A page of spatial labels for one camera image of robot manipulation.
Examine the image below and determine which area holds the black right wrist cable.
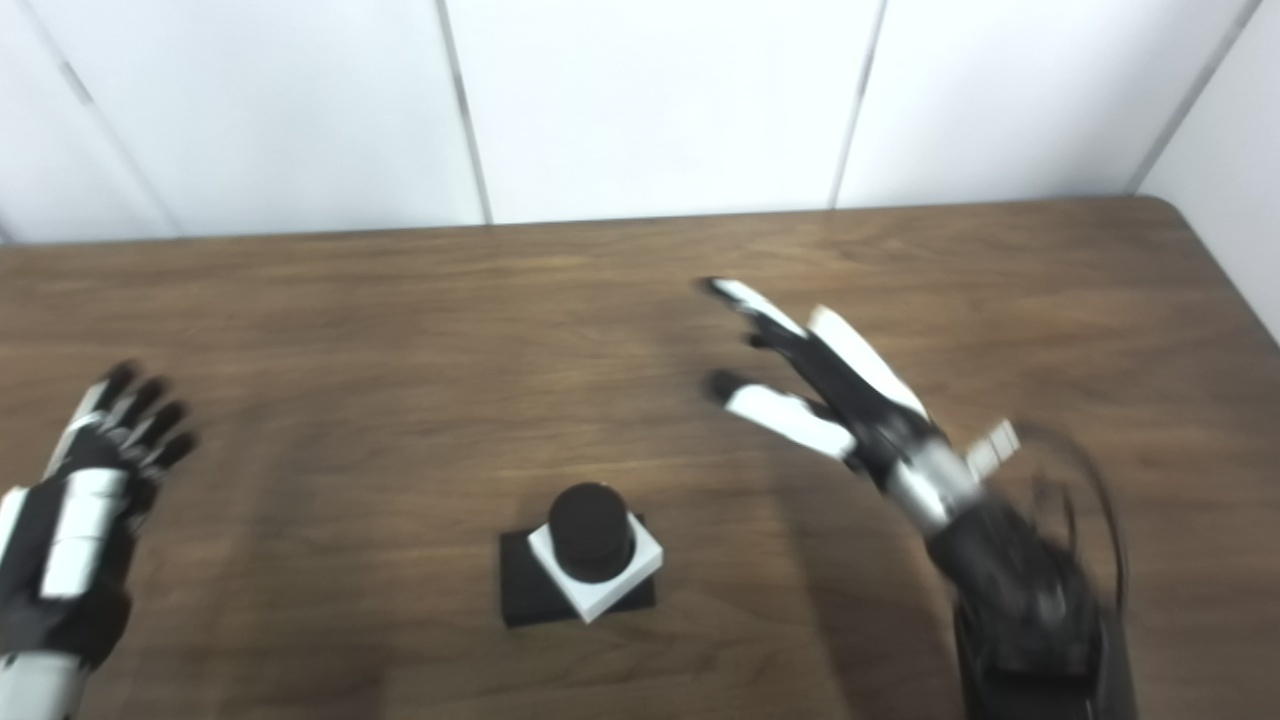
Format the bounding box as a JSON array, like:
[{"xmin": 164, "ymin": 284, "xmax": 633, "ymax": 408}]
[{"xmin": 1020, "ymin": 422, "xmax": 1133, "ymax": 613}]

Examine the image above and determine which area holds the white square piece with hole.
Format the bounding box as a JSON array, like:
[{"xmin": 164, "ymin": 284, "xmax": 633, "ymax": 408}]
[{"xmin": 527, "ymin": 512, "xmax": 665, "ymax": 625}]

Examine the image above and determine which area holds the black peg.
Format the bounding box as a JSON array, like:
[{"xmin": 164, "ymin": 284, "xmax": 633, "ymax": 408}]
[{"xmin": 500, "ymin": 482, "xmax": 659, "ymax": 629}]

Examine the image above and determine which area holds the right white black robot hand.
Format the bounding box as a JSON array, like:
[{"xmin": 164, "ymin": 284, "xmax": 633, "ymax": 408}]
[{"xmin": 698, "ymin": 276, "xmax": 949, "ymax": 493}]

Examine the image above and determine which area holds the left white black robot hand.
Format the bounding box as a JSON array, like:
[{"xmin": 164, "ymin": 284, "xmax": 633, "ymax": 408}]
[{"xmin": 0, "ymin": 360, "xmax": 199, "ymax": 669}]

